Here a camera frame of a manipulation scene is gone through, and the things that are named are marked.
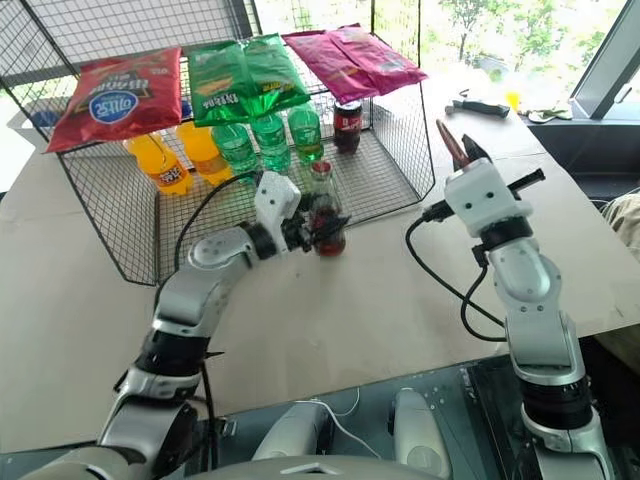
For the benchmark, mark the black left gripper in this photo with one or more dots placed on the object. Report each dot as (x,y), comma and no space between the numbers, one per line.
(295,235)

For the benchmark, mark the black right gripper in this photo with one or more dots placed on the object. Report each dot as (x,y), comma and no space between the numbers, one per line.
(527,180)

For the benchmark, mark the glass bottle with dark drink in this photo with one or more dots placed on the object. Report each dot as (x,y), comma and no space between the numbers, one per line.
(330,245)

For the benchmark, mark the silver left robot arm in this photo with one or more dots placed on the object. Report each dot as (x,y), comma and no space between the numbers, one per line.
(210,280)

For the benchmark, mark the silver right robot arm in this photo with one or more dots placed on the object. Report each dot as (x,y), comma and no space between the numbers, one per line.
(525,280)

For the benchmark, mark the green soda plastic bottle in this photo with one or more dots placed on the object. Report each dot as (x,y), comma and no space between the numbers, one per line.
(232,147)
(305,132)
(272,142)

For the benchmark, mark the dark cola plastic bottle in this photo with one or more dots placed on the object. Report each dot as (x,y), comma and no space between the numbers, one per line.
(347,127)

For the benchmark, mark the orange soda plastic bottle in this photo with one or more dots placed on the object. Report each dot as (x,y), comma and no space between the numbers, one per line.
(160,167)
(205,155)

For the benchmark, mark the small yellow object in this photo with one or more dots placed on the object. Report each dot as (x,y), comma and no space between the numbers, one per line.
(511,98)

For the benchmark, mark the green and white cloth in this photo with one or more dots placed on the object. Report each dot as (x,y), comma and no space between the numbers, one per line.
(550,114)

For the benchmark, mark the magenta chip bag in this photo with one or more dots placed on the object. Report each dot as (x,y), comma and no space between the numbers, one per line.
(380,65)
(325,70)

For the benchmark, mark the green chip bag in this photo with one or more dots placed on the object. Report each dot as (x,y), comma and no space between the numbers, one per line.
(215,85)
(272,75)

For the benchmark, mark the beige cloth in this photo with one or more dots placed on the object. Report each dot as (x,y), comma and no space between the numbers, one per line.
(625,217)

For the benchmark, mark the silver rounded robot leg cover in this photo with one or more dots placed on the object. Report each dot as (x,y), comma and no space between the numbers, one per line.
(420,435)
(295,430)

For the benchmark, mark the red chip bag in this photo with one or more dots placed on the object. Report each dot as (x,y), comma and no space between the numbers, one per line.
(115,100)

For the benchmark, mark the silver robot torso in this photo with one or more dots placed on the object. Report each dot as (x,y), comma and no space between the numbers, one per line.
(300,469)

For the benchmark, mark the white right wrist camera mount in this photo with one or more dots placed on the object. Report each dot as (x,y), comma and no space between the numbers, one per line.
(480,195)

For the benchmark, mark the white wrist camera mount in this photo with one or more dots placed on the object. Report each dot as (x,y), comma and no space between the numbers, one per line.
(480,195)
(275,195)

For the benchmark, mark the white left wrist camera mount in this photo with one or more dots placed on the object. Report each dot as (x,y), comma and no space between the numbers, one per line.
(275,195)

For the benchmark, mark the grey window frame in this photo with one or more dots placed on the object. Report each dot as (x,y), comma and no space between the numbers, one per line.
(605,65)

